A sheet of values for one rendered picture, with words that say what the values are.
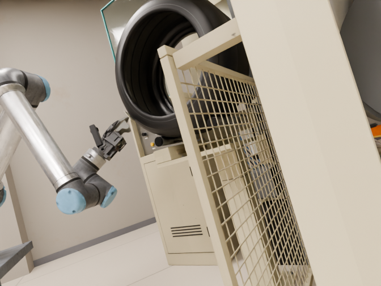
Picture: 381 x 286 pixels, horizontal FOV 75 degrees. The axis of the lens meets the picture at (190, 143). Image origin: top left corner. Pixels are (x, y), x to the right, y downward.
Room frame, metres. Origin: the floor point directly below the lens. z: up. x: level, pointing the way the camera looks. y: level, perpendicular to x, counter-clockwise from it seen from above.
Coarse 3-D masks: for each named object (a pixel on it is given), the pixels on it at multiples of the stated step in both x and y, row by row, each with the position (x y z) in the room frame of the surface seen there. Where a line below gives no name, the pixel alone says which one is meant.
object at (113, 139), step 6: (108, 132) 1.07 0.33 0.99; (114, 132) 1.08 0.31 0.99; (102, 138) 1.07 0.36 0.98; (108, 138) 1.06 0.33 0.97; (114, 138) 1.06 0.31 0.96; (120, 138) 1.06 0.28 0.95; (108, 144) 1.07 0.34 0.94; (114, 144) 1.05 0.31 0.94; (120, 144) 1.08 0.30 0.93; (96, 150) 1.04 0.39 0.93; (102, 150) 1.06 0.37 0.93; (108, 150) 1.06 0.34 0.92; (114, 150) 1.07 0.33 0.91; (120, 150) 1.11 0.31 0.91; (108, 156) 1.05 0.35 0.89
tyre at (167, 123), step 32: (160, 0) 0.95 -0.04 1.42; (192, 0) 0.89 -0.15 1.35; (128, 32) 1.05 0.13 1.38; (160, 32) 1.25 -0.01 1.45; (192, 32) 1.22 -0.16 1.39; (128, 64) 1.22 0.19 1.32; (160, 64) 1.33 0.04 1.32; (224, 64) 0.88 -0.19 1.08; (128, 96) 1.10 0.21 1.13; (160, 96) 1.36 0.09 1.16; (192, 96) 0.93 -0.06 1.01; (224, 96) 0.94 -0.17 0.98; (160, 128) 1.04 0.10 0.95
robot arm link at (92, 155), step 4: (88, 152) 1.03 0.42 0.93; (92, 152) 1.02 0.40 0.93; (96, 152) 1.04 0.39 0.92; (84, 156) 1.02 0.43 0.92; (88, 156) 1.01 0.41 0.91; (92, 156) 1.02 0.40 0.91; (96, 156) 1.02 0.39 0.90; (100, 156) 1.03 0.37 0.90; (92, 160) 1.02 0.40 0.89; (96, 160) 1.02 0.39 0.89; (100, 160) 1.03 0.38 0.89; (104, 160) 1.05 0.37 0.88; (96, 164) 1.03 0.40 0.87; (100, 164) 1.04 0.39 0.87
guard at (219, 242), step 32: (256, 96) 0.85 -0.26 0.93; (192, 128) 0.44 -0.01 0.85; (192, 160) 0.43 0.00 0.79; (256, 160) 0.70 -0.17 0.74; (224, 192) 0.50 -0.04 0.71; (256, 192) 0.63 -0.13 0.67; (256, 224) 0.59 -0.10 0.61; (224, 256) 0.43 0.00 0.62; (256, 256) 0.55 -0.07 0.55; (288, 256) 0.71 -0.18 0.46
